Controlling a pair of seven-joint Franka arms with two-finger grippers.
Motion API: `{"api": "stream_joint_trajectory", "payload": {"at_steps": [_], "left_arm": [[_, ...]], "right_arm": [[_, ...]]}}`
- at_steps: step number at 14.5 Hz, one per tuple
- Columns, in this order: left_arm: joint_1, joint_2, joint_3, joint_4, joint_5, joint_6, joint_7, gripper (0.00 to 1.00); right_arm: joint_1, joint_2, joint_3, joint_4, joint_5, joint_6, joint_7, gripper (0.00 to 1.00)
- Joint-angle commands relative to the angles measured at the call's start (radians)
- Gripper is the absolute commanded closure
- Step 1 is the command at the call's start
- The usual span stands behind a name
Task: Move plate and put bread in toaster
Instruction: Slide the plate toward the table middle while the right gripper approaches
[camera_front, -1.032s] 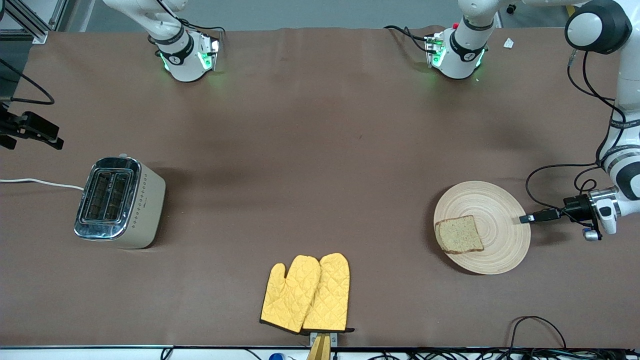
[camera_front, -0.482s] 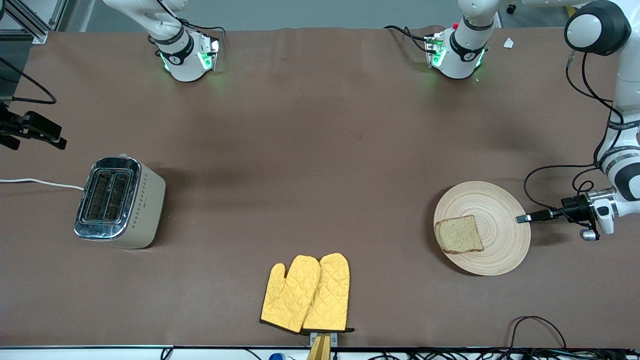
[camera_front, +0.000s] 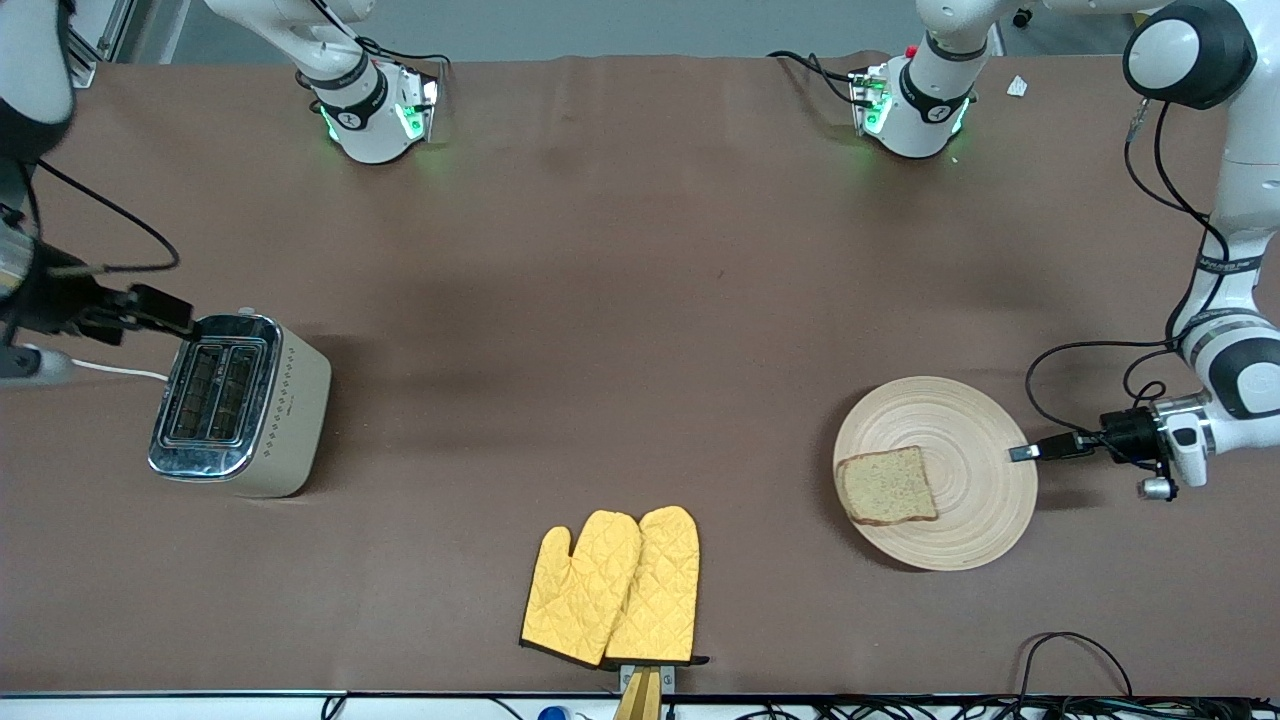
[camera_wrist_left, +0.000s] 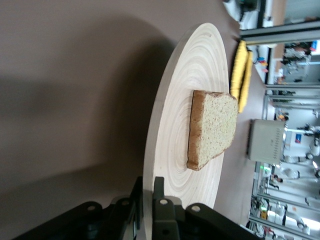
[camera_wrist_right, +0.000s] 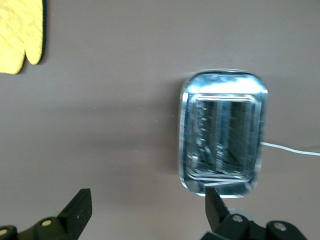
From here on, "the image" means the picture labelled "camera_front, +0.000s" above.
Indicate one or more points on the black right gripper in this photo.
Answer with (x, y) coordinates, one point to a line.
(52, 303)

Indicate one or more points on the table cover sheet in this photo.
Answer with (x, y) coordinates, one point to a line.
(600, 300)

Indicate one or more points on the wooden stick with bracket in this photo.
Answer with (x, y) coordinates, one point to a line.
(640, 705)

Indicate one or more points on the small white paper scrap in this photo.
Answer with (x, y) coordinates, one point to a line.
(1018, 86)

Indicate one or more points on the aluminium frame profile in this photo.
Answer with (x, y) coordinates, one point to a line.
(82, 68)

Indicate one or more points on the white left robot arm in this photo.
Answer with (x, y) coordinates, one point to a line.
(1240, 150)

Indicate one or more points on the small blue object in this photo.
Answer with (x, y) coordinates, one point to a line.
(552, 713)

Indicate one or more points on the yellow quilted oven mitt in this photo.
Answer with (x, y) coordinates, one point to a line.
(660, 590)
(580, 590)

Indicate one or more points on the round pale wooden plate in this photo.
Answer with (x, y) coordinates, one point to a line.
(970, 440)

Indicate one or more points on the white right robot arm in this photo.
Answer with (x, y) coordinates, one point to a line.
(370, 120)

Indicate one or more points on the beige and chrome toaster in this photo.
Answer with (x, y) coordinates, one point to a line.
(290, 420)

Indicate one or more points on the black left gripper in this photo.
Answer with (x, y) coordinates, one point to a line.
(1128, 434)

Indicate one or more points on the slice of bread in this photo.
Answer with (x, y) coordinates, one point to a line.
(888, 488)

